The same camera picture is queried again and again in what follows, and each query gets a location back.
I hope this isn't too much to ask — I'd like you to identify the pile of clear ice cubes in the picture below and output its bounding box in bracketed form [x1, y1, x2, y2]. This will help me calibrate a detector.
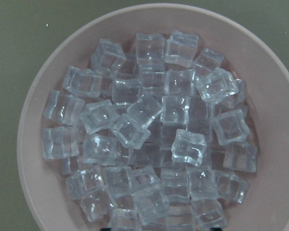
[42, 30, 258, 231]

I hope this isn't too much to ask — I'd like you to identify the pink bowl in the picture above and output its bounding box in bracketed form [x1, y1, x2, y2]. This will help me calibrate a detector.
[17, 3, 289, 231]

